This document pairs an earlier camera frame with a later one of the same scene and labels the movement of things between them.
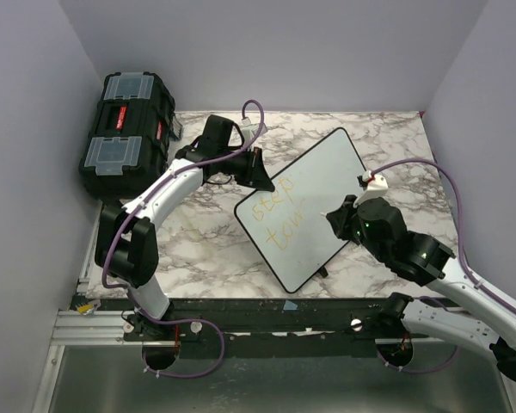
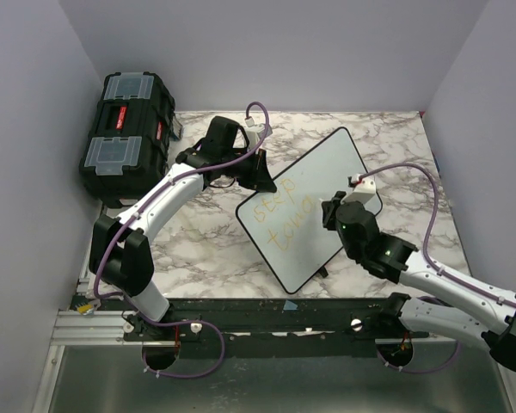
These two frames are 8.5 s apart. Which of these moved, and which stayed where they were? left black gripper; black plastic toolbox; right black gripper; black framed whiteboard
Moved: right black gripper
Stayed: black framed whiteboard; black plastic toolbox; left black gripper
